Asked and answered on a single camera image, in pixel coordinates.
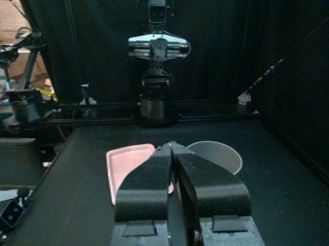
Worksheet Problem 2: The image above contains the black aluminium frame rail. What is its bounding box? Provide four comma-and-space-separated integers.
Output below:
38, 100, 262, 129

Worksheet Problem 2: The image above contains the white tag clip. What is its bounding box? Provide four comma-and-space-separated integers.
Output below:
237, 91, 252, 106

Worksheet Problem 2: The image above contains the grey round bowl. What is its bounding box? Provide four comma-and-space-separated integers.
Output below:
186, 140, 245, 176

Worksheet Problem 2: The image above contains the black cloth curtain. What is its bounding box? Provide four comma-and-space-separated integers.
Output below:
18, 0, 329, 167

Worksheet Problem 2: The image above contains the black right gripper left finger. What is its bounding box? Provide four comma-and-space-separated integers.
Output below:
114, 141, 174, 237

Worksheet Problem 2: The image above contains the pink rectangular plate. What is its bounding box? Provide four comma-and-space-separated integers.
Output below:
106, 143, 177, 207

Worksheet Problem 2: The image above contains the grey chair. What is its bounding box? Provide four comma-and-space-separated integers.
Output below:
0, 137, 47, 190

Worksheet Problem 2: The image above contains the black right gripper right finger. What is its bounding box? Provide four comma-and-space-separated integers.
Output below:
170, 140, 253, 234

